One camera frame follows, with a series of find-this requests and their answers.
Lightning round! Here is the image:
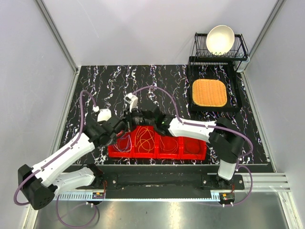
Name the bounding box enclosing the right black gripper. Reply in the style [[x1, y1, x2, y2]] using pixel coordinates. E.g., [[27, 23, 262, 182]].
[[122, 107, 155, 134]]

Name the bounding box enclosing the white wire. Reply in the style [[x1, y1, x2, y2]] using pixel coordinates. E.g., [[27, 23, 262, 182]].
[[114, 135, 133, 152]]

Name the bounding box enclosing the yellow wire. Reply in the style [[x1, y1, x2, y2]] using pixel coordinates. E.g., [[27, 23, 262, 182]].
[[134, 126, 157, 153]]

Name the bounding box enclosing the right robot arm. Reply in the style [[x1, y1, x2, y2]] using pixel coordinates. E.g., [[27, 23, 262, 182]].
[[123, 107, 245, 189]]

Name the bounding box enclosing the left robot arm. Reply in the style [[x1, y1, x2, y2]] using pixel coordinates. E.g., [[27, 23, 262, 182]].
[[14, 116, 129, 210]]

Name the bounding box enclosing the red bin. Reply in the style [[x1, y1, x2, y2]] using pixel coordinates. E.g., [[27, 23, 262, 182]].
[[181, 137, 207, 160], [108, 133, 132, 158], [132, 126, 156, 158], [156, 135, 183, 159]]

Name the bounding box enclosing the orange woven mat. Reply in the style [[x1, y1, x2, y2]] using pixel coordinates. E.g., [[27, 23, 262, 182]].
[[192, 79, 227, 107]]

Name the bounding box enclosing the black dish rack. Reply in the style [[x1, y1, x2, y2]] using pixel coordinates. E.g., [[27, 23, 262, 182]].
[[188, 33, 249, 71]]

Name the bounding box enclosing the black tray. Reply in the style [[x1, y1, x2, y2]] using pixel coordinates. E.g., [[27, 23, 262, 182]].
[[187, 62, 242, 113]]

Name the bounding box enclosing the white cup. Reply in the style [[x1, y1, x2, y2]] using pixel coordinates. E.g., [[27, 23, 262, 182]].
[[235, 56, 251, 73]]

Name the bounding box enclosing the white bowl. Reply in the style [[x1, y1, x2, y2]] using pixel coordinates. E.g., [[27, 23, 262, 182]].
[[206, 25, 235, 55]]

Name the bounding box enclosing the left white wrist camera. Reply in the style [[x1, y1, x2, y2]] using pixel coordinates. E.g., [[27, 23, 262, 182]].
[[93, 106, 112, 122]]

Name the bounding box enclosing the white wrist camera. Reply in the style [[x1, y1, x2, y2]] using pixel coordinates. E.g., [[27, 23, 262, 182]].
[[93, 106, 112, 122], [124, 93, 138, 112]]

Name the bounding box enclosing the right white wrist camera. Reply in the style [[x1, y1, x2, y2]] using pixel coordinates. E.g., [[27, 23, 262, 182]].
[[124, 93, 138, 112]]

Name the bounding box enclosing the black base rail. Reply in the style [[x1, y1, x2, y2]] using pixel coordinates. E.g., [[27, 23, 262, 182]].
[[97, 165, 244, 190]]

